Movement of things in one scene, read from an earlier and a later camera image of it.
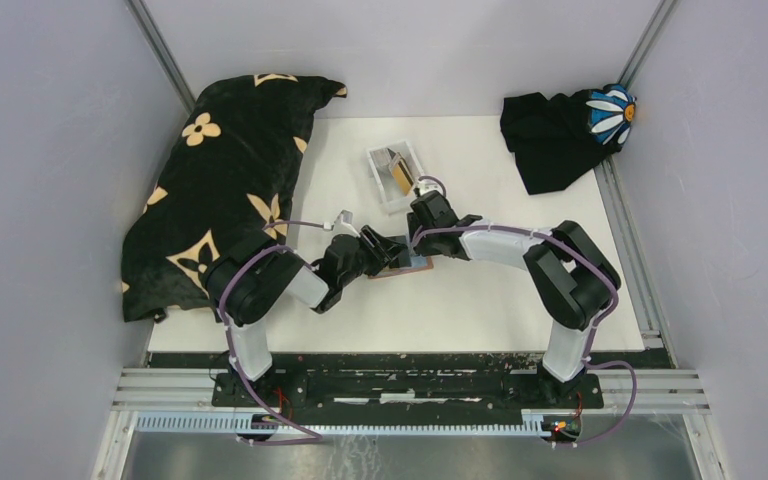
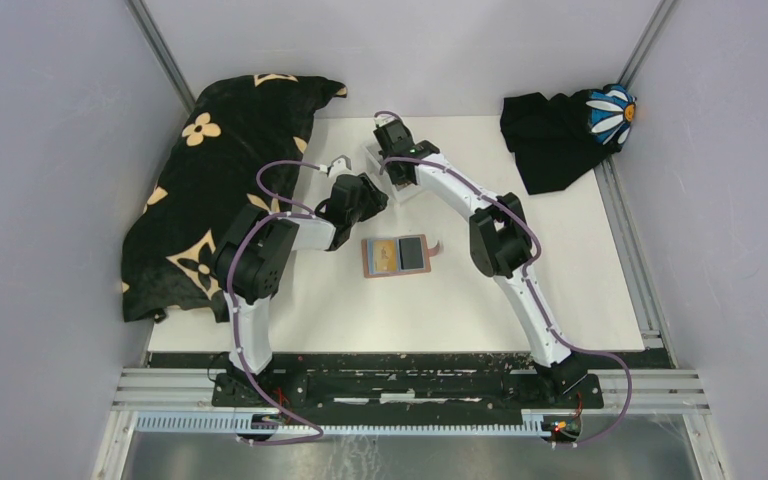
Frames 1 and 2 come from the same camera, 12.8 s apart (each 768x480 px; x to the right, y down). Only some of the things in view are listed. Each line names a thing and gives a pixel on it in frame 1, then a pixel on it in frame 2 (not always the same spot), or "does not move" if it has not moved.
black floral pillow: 230,182 does not move
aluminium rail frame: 179,400 does not move
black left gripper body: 359,268 -> 370,203
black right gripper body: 425,244 -> 399,181
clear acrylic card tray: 396,171 does not move
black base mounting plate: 414,389 does not move
